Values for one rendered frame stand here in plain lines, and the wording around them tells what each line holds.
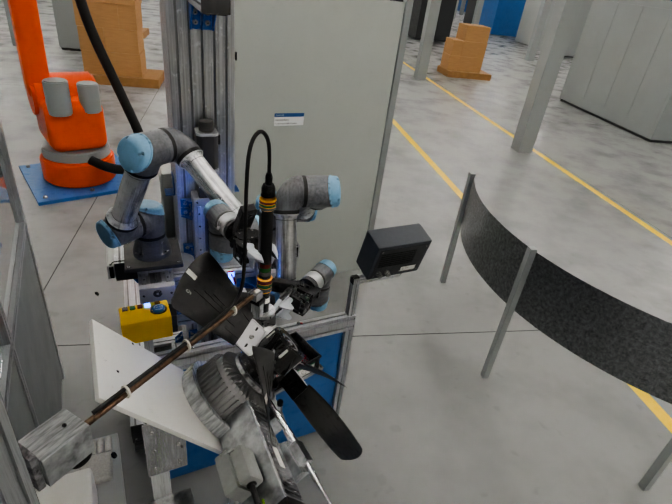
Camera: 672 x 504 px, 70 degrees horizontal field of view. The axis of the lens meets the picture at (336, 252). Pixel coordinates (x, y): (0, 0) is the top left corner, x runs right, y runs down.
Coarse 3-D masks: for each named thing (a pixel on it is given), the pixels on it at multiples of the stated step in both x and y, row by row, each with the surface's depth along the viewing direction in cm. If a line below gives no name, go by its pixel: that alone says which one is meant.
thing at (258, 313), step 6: (258, 294) 130; (252, 300) 130; (258, 300) 131; (264, 300) 133; (252, 306) 134; (258, 306) 131; (270, 306) 140; (252, 312) 135; (258, 312) 134; (270, 312) 137; (258, 318) 136; (264, 318) 136; (270, 318) 136
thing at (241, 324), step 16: (208, 256) 131; (208, 272) 128; (224, 272) 133; (176, 288) 118; (192, 288) 122; (208, 288) 125; (224, 288) 130; (176, 304) 116; (192, 304) 120; (208, 304) 124; (224, 304) 128; (208, 320) 123; (240, 320) 130; (224, 336) 126; (240, 336) 129
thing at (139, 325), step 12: (120, 312) 162; (132, 312) 162; (144, 312) 163; (168, 312) 164; (132, 324) 158; (144, 324) 160; (156, 324) 162; (168, 324) 164; (132, 336) 160; (144, 336) 162; (156, 336) 165; (168, 336) 167
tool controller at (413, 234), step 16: (416, 224) 203; (368, 240) 193; (384, 240) 191; (400, 240) 193; (416, 240) 195; (368, 256) 195; (384, 256) 192; (400, 256) 196; (416, 256) 201; (368, 272) 197; (384, 272) 200; (400, 272) 206
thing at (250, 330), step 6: (252, 324) 133; (258, 324) 135; (246, 330) 132; (252, 330) 133; (258, 330) 134; (264, 330) 136; (246, 336) 131; (258, 336) 134; (240, 342) 130; (246, 342) 131; (252, 342) 132; (258, 342) 134; (240, 348) 129; (246, 348) 131
